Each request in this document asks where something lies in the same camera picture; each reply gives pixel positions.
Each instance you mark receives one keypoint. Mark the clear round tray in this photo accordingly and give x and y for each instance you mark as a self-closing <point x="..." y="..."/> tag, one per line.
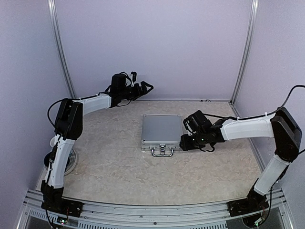
<point x="71" y="162"/>

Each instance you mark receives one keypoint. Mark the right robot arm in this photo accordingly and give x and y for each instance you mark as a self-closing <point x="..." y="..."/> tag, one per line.
<point x="278" y="125"/>

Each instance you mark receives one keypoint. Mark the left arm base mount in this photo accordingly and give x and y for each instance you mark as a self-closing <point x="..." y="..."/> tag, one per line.
<point x="54" y="202"/>

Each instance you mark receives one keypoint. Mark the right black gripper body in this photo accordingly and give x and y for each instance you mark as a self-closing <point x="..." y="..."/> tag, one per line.
<point x="198" y="142"/>

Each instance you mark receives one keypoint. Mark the right rear aluminium post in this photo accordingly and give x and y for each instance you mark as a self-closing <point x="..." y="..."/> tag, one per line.
<point x="246" y="51"/>

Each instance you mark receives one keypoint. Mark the aluminium poker case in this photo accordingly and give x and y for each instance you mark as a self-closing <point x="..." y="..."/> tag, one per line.
<point x="161" y="134"/>

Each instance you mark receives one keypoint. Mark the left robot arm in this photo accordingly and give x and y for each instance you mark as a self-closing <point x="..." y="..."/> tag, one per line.
<point x="68" y="127"/>

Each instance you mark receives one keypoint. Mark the aluminium post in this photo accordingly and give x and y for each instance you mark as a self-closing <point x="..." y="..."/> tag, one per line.
<point x="246" y="51"/>
<point x="60" y="49"/>

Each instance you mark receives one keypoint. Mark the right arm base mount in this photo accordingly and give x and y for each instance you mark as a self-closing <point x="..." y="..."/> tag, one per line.
<point x="252" y="203"/>

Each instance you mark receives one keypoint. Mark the left rear aluminium post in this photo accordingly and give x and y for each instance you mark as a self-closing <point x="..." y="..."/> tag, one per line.
<point x="60" y="49"/>

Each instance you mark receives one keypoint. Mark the front aluminium frame rail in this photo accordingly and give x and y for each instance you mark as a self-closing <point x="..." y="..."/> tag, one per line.
<point x="98" y="215"/>

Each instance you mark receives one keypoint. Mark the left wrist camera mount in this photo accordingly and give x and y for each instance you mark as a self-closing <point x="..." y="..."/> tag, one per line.
<point x="130" y="80"/>

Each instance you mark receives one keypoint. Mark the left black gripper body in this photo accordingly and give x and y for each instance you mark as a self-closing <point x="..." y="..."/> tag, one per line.
<point x="135" y="94"/>

